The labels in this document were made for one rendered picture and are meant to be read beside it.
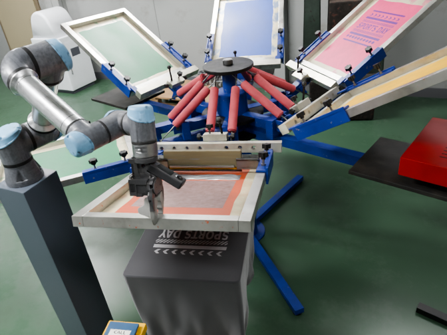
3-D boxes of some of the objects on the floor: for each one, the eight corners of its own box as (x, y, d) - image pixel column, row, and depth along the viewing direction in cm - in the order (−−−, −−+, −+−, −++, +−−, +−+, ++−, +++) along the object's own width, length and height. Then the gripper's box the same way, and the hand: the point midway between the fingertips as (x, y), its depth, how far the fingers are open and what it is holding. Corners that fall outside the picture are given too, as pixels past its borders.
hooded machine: (98, 82, 677) (77, 4, 612) (75, 94, 634) (49, 12, 568) (71, 80, 703) (47, 5, 638) (46, 92, 660) (18, 12, 595)
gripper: (138, 152, 124) (145, 214, 130) (122, 161, 113) (130, 229, 119) (163, 151, 123) (169, 215, 128) (149, 161, 112) (157, 230, 118)
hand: (159, 218), depth 123 cm, fingers closed on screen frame, 4 cm apart
